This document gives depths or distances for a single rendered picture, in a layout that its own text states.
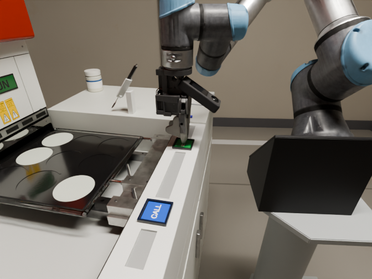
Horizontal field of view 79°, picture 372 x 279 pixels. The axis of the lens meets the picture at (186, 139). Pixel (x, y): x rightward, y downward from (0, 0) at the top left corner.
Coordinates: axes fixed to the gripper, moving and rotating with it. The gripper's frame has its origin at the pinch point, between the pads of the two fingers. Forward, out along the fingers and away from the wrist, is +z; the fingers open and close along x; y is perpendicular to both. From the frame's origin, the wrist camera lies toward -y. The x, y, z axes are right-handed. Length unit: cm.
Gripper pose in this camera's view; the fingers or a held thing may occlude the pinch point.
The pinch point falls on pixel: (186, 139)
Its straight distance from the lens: 64.5
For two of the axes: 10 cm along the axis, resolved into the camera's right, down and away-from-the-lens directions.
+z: 0.0, 8.7, 4.9
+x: -1.9, 4.8, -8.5
